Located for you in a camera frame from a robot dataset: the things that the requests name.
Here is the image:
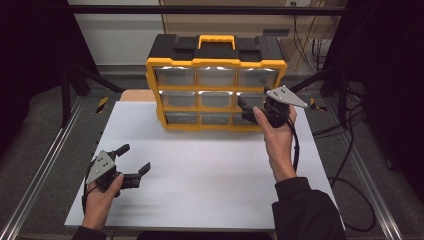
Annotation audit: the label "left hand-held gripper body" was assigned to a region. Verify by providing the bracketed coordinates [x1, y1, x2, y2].
[85, 150, 142, 198]

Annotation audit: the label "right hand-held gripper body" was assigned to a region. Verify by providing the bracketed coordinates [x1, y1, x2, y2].
[241, 85, 309, 129]

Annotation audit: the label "yellow black organizer case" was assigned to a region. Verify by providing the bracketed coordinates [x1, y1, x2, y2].
[145, 33, 288, 133]

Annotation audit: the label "person's left hand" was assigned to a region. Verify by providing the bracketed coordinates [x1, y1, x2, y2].
[83, 173, 125, 219]

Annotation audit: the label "person's right hand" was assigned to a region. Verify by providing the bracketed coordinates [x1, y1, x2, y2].
[252, 104, 298, 183]

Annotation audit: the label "grid of clear drawers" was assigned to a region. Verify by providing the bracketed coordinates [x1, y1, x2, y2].
[153, 65, 274, 127]

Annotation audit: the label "black metal stand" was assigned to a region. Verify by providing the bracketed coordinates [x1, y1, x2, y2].
[60, 63, 125, 128]
[285, 63, 352, 128]

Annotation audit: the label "white cabinet panel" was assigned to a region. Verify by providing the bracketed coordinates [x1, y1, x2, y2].
[67, 0, 166, 66]

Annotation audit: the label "black curtain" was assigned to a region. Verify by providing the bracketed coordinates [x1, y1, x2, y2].
[323, 0, 424, 194]
[0, 0, 98, 156]

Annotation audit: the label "left hand-held gripper cable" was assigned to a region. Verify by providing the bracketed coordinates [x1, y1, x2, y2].
[82, 161, 101, 216]

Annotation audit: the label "hand-held gripper cable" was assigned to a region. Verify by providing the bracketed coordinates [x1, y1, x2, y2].
[284, 114, 300, 173]
[82, 161, 101, 216]

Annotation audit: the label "right hand-held gripper cable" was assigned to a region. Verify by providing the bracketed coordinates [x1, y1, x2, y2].
[284, 114, 300, 173]

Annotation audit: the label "aluminium frame rail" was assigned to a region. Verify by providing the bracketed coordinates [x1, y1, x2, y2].
[326, 98, 404, 240]
[0, 96, 86, 240]

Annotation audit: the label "hanging wall cables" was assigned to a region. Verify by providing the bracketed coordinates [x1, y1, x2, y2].
[291, 2, 336, 72]

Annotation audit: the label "bundle of black floor cables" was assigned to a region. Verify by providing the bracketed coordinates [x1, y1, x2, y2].
[312, 87, 368, 188]

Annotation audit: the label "black overhead frame beam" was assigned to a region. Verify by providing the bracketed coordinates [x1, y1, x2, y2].
[68, 4, 348, 16]

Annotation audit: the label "black floor cable loop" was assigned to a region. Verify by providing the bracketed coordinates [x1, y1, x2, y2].
[328, 177, 377, 233]

